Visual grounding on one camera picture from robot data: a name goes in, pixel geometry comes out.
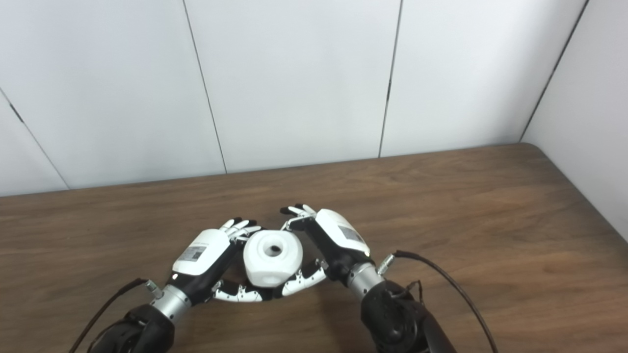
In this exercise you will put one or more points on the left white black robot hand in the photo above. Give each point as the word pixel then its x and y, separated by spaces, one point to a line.
pixel 201 255

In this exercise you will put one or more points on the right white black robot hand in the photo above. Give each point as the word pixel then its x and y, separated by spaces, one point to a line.
pixel 341 240

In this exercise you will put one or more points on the round white plastic piece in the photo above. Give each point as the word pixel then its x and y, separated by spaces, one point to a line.
pixel 270 267

